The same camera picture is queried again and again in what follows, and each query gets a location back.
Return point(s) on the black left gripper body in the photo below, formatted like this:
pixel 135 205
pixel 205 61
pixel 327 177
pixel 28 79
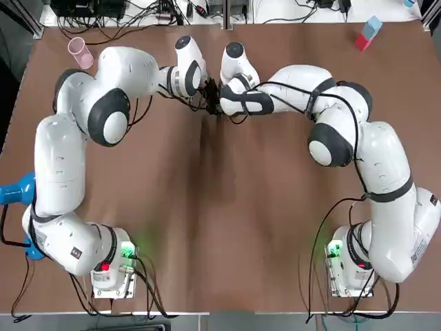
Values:
pixel 210 96

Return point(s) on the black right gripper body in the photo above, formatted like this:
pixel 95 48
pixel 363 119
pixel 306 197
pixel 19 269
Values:
pixel 217 98

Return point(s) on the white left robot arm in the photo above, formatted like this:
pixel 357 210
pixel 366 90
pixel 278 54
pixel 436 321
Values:
pixel 58 155

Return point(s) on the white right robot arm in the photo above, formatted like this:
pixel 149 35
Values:
pixel 382 155

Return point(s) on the pink plastic cup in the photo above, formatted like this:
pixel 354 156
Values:
pixel 81 55

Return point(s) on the black power adapter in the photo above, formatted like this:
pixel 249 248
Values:
pixel 344 5
pixel 325 3

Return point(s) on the black flat electronics box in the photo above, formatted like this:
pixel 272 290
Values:
pixel 89 8

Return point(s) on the red and blue box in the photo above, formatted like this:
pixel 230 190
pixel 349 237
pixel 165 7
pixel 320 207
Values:
pixel 370 29

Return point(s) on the blue desk lamp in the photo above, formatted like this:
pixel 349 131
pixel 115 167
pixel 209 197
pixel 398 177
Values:
pixel 17 191

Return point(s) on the aluminium frame post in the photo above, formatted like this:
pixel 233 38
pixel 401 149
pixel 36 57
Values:
pixel 227 13
pixel 36 27
pixel 430 17

